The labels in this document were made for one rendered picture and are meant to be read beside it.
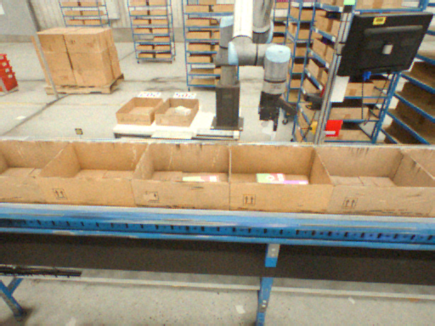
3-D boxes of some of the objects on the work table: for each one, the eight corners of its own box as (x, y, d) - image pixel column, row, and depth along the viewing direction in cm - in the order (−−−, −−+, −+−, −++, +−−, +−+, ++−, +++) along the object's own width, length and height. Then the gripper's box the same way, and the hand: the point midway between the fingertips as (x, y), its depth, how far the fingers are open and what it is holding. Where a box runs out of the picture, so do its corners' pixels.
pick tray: (199, 109, 241) (199, 98, 235) (189, 127, 209) (189, 115, 204) (169, 107, 245) (168, 97, 239) (155, 125, 213) (153, 114, 208)
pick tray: (164, 108, 244) (163, 98, 238) (150, 126, 212) (149, 115, 207) (135, 107, 247) (133, 96, 242) (117, 124, 216) (114, 113, 210)
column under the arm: (213, 116, 227) (213, 77, 209) (244, 117, 224) (245, 78, 206) (209, 129, 206) (208, 87, 188) (243, 131, 203) (245, 88, 185)
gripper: (259, 87, 114) (255, 131, 126) (262, 96, 104) (257, 143, 116) (279, 87, 114) (273, 132, 126) (284, 97, 104) (277, 143, 115)
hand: (273, 135), depth 120 cm, fingers open, 5 cm apart
